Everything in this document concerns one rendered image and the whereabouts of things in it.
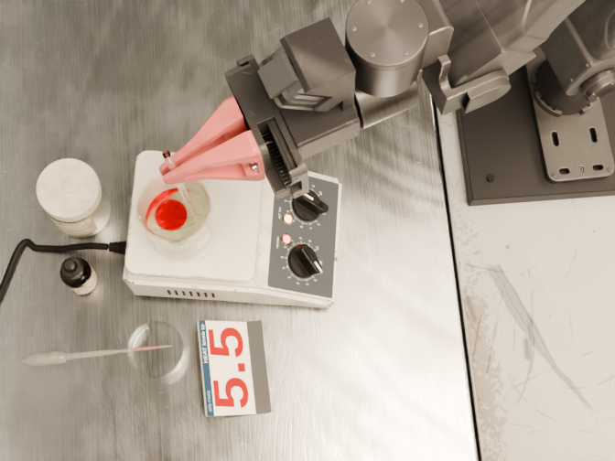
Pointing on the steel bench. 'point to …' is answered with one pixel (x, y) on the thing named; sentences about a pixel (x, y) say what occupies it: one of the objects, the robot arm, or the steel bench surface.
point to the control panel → (307, 235)
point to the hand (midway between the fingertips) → (172, 171)
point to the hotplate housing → (183, 288)
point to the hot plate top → (222, 204)
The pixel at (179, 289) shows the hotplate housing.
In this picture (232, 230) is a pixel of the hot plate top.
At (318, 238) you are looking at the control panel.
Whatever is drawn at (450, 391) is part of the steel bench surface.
